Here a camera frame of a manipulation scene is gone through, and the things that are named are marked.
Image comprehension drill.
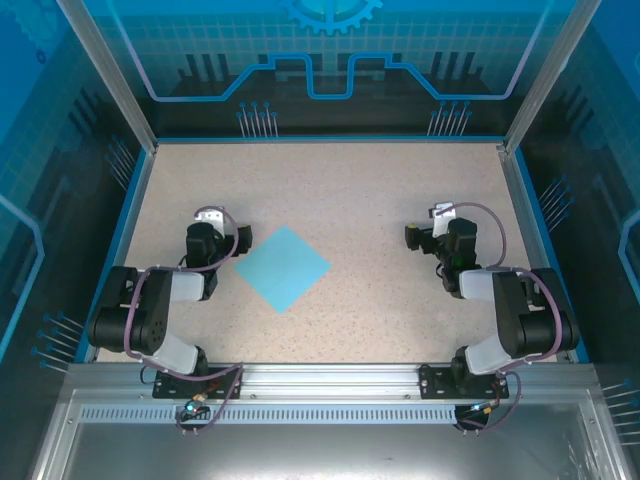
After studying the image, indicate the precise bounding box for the light blue square paper sheet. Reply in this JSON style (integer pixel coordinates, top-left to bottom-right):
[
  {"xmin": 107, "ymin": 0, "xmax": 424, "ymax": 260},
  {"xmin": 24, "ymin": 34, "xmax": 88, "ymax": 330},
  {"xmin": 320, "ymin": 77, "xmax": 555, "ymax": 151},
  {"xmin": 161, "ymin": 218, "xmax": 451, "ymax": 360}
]
[{"xmin": 233, "ymin": 224, "xmax": 333, "ymax": 315}]

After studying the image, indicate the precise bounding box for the blue printed acrylic panel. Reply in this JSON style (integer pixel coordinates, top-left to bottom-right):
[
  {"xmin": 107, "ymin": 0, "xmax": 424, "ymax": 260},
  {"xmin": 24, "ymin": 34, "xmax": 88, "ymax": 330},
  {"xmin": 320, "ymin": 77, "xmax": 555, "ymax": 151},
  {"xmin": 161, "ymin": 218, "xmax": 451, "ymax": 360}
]
[
  {"xmin": 0, "ymin": 0, "xmax": 151, "ymax": 480},
  {"xmin": 57, "ymin": 0, "xmax": 601, "ymax": 139},
  {"xmin": 504, "ymin": 0, "xmax": 640, "ymax": 480}
]

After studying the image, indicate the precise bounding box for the grey metal front shelf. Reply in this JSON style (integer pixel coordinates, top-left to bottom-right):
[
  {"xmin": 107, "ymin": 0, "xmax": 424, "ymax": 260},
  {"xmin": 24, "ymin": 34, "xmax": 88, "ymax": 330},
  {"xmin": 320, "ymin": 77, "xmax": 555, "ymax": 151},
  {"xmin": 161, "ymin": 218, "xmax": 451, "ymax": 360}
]
[{"xmin": 29, "ymin": 389, "xmax": 631, "ymax": 480}]

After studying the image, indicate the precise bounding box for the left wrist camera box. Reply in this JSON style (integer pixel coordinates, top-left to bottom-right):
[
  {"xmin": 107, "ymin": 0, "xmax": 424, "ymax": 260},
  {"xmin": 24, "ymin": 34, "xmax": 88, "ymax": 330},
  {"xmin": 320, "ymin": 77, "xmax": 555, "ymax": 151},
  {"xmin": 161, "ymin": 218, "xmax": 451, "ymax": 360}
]
[{"xmin": 193, "ymin": 207, "xmax": 225, "ymax": 234}]

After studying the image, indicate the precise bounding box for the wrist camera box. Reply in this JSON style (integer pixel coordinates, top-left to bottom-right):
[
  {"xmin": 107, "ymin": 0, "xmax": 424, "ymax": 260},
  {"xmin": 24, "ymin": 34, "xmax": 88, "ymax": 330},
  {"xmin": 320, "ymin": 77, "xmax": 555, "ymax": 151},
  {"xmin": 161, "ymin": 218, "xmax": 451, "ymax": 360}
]
[
  {"xmin": 193, "ymin": 207, "xmax": 225, "ymax": 234},
  {"xmin": 430, "ymin": 201, "xmax": 459, "ymax": 239}
]

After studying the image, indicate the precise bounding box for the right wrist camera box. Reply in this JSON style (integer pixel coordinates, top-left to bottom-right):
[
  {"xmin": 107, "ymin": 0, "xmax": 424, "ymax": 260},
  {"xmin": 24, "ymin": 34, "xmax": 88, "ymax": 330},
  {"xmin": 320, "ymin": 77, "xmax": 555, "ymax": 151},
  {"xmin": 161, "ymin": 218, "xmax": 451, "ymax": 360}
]
[{"xmin": 430, "ymin": 201, "xmax": 459, "ymax": 239}]

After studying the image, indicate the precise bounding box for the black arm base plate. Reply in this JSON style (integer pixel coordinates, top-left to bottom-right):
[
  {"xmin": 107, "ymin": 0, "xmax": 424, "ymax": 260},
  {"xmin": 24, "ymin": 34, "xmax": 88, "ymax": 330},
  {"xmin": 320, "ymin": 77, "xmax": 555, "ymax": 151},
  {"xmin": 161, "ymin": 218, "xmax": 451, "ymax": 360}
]
[
  {"xmin": 418, "ymin": 364, "xmax": 511, "ymax": 400},
  {"xmin": 152, "ymin": 366, "xmax": 245, "ymax": 400}
]

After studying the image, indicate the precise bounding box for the aluminium front frame rail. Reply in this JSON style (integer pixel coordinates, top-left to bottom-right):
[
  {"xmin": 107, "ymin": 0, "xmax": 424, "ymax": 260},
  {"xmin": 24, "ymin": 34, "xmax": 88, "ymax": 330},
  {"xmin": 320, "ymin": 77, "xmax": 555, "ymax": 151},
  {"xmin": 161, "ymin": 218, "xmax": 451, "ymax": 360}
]
[{"xmin": 67, "ymin": 362, "xmax": 599, "ymax": 401}]

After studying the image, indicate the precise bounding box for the slotted metal cable duct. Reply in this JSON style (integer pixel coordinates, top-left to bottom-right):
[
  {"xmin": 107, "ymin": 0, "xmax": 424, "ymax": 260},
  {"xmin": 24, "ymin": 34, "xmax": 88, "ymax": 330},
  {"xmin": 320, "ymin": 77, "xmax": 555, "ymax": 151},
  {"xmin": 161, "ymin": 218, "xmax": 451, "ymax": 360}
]
[{"xmin": 78, "ymin": 405, "xmax": 459, "ymax": 425}]

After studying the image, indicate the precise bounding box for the aluminium frame post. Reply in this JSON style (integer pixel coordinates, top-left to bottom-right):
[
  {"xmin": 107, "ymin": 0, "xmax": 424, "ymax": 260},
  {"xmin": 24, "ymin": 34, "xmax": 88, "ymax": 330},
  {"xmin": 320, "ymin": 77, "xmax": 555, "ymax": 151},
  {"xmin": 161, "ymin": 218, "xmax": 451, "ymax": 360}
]
[
  {"xmin": 55, "ymin": 0, "xmax": 160, "ymax": 154},
  {"xmin": 501, "ymin": 0, "xmax": 604, "ymax": 154}
]

